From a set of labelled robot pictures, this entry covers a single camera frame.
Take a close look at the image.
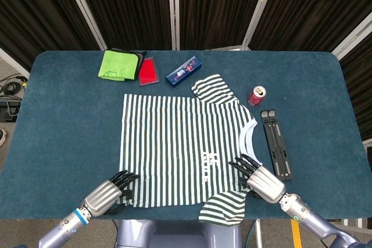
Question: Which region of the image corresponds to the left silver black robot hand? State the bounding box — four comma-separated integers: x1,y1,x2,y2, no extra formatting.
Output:
83,170,142,217

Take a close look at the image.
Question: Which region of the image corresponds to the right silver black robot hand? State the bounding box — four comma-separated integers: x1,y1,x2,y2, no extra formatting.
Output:
228,154,287,204

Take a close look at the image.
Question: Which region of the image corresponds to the green white striped T-shirt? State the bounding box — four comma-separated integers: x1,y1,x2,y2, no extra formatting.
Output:
118,74,264,228

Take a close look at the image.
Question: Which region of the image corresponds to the black folding laptop stand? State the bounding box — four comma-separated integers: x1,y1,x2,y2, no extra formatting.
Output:
260,109,294,182

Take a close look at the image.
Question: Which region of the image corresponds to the yellow floor tape strip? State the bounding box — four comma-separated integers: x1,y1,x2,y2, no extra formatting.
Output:
291,219,303,248

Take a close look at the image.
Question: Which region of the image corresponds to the grey robot torso base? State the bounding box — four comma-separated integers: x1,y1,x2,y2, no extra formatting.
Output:
115,219,244,248

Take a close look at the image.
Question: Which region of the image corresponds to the red soda can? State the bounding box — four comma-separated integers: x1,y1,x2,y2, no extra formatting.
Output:
247,85,267,107

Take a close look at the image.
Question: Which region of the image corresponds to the black floor equipment box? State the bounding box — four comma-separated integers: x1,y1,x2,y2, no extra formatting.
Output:
0,98,23,123

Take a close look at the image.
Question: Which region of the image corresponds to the lime green microfiber cloth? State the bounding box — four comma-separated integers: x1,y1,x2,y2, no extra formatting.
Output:
97,49,140,82

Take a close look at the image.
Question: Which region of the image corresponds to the red ink pad case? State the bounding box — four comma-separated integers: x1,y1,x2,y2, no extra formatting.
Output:
137,56,160,87

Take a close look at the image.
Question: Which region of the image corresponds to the dark blue rectangular box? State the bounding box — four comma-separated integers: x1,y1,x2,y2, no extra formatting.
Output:
165,54,203,89

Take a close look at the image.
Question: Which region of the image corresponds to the black coiled floor cable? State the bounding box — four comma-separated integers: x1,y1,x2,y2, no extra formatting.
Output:
0,75,28,96

